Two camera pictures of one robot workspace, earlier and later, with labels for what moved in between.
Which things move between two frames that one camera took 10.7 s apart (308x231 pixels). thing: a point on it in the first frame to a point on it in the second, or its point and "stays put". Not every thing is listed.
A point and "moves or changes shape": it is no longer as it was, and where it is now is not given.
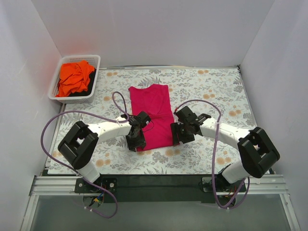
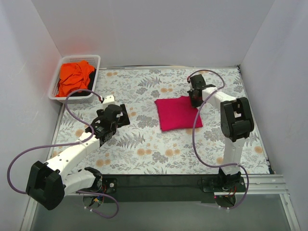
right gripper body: x=179 y=134 to x=193 y=97
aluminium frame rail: x=46 y=185 stays put
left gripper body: x=135 y=142 to x=124 y=115
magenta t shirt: x=155 y=100 moves or changes shape
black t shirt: x=88 y=91 stays put
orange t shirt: x=75 y=77 stays put
